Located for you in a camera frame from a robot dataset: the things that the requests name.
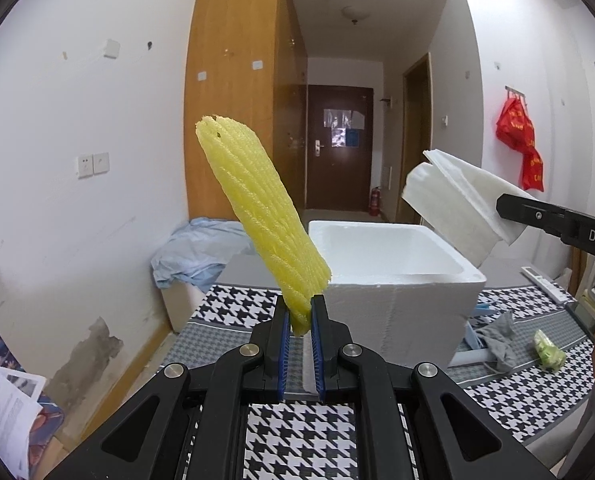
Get white remote control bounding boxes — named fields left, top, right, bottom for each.
left=521, top=266, right=573, bottom=303

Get paper notices on door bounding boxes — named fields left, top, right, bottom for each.
left=324, top=108, right=367, bottom=147

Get blue face mask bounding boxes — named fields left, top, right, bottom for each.
left=463, top=302, right=493, bottom=351

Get houndstooth tablecloth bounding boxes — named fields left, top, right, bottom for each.
left=168, top=255, right=595, bottom=480

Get dark brown entrance door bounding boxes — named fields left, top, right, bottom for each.
left=306, top=84, right=374, bottom=211

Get white foam sheet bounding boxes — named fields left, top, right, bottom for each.
left=401, top=149, right=535, bottom=267

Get green and white packet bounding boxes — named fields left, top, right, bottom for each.
left=534, top=329, right=567, bottom=372

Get wooden side door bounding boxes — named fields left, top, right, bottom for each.
left=402, top=52, right=433, bottom=223

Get white styrofoam box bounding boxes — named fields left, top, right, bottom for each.
left=300, top=220, right=487, bottom=396

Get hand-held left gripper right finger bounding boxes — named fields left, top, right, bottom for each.
left=311, top=294, right=558, bottom=480

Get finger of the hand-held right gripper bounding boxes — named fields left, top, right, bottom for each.
left=496, top=192, right=583, bottom=242

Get light blue cloth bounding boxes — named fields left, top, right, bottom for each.
left=151, top=217, right=251, bottom=291

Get red plastic bags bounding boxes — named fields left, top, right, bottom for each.
left=495, top=96, right=545, bottom=192

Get wooden wardrobe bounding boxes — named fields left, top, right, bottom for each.
left=185, top=0, right=308, bottom=223

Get white paper sheets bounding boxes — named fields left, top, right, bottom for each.
left=0, top=355, right=47, bottom=480

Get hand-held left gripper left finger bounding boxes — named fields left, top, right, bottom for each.
left=42, top=295, right=293, bottom=480

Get yellow foam net sleeve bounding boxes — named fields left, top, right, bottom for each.
left=196, top=115, right=333, bottom=338

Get grey cloth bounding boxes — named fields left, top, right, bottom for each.
left=475, top=310, right=519, bottom=372

